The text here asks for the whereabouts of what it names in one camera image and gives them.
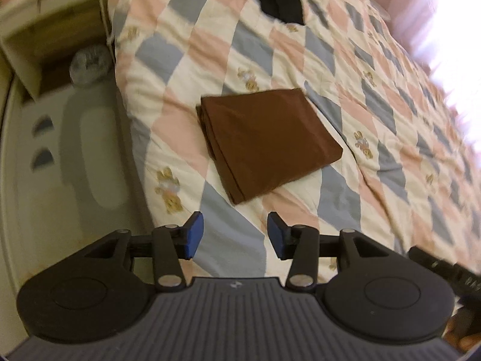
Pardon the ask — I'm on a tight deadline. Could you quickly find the person's right hand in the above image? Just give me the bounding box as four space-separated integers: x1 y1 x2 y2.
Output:
443 310 481 351

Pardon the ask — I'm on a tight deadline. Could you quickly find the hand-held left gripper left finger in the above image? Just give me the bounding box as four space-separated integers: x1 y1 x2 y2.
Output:
84 211 205 292

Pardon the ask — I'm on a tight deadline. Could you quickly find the pink curtain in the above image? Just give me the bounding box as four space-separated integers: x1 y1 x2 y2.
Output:
359 0 481 68

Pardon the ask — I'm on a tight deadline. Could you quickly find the trash bin with plastic bag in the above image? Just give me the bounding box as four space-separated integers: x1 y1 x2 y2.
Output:
69 43 114 88

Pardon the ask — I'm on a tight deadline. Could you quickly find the white patterned floor mat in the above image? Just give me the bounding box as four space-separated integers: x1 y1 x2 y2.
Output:
15 83 153 271

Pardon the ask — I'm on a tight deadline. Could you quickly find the brown garment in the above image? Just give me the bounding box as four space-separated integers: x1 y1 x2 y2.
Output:
195 88 344 206

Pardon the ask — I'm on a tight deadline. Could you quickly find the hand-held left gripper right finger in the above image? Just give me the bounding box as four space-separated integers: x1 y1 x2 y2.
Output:
267 211 392 292

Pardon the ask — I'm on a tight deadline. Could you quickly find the cream vanity dresser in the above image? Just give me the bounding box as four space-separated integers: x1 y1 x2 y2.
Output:
0 0 110 103

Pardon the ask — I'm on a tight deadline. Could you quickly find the checkered bear print quilt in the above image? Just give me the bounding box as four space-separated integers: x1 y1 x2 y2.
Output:
107 0 481 284

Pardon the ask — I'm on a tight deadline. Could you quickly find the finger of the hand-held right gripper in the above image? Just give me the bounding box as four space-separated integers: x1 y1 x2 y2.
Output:
408 246 457 276

